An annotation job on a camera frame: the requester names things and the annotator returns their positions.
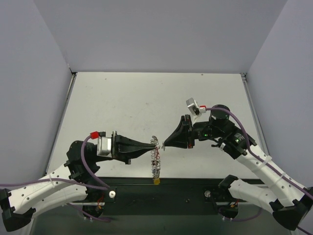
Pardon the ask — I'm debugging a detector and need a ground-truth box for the red key tag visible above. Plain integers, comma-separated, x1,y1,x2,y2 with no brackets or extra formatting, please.
156,149,160,159

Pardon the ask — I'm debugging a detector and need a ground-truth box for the yellow key tag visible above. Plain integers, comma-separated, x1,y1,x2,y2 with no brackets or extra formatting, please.
154,178,160,185

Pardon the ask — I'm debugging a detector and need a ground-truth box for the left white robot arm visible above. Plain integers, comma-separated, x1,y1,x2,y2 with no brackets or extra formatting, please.
0,132,158,232

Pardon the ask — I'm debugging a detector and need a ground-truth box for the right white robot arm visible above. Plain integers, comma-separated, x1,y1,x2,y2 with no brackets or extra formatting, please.
162,104,313,231

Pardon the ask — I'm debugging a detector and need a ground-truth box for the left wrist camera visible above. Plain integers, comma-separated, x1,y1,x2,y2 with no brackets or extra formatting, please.
90,132,112,157

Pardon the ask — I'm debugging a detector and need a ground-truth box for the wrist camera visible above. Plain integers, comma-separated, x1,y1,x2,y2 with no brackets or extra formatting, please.
186,98,206,124
90,132,112,157

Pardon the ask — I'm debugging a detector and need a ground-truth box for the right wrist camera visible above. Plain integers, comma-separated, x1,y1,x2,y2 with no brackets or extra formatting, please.
186,98,206,124

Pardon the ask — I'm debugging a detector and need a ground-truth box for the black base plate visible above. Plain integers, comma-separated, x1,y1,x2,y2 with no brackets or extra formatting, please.
70,176,255,222

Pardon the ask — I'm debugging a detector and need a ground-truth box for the aluminium frame rail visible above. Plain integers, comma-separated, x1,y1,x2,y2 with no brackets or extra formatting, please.
240,73,269,160

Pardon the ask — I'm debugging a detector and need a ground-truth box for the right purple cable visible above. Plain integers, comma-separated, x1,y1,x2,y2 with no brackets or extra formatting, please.
204,107,313,235

